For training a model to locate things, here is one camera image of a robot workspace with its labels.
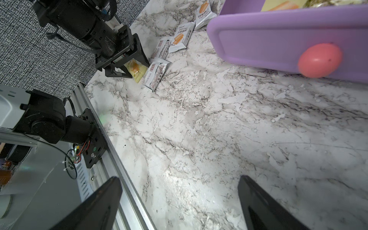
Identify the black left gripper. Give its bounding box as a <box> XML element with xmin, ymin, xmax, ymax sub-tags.
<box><xmin>95</xmin><ymin>25</ymin><xmax>150</xmax><ymax>79</ymax></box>

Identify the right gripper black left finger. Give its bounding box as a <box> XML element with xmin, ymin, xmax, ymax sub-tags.
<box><xmin>51</xmin><ymin>176</ymin><xmax>123</xmax><ymax>230</ymax></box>

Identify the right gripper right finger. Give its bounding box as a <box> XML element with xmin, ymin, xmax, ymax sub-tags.
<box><xmin>238</xmin><ymin>175</ymin><xmax>308</xmax><ymax>230</ymax></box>

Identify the white cookie packet orange picture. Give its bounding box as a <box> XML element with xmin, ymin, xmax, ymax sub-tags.
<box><xmin>168</xmin><ymin>22</ymin><xmax>195</xmax><ymax>53</ymax></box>

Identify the white cookie packet top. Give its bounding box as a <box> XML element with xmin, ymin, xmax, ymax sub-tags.
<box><xmin>194</xmin><ymin>1</ymin><xmax>217</xmax><ymax>30</ymax></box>

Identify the purple drawer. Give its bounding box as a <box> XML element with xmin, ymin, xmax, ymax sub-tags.
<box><xmin>207</xmin><ymin>1</ymin><xmax>368</xmax><ymax>83</ymax></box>

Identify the yellow cookie packet with barcode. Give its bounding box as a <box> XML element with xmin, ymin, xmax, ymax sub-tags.
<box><xmin>261</xmin><ymin>0</ymin><xmax>307</xmax><ymax>12</ymax></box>

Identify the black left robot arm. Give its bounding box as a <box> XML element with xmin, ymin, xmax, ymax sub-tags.
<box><xmin>32</xmin><ymin>1</ymin><xmax>149</xmax><ymax>78</ymax></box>

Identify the pink drawer knob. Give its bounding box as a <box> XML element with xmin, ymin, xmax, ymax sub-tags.
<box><xmin>298</xmin><ymin>43</ymin><xmax>343</xmax><ymax>78</ymax></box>

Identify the white cookie packet barcode up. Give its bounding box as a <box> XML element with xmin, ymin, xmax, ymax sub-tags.
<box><xmin>150</xmin><ymin>36</ymin><xmax>173</xmax><ymax>59</ymax></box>

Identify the aluminium front rail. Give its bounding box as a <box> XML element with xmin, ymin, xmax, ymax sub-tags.
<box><xmin>71</xmin><ymin>82</ymin><xmax>156</xmax><ymax>230</ymax></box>

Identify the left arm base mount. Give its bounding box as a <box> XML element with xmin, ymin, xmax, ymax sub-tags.
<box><xmin>14</xmin><ymin>90</ymin><xmax>107</xmax><ymax>169</ymax></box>

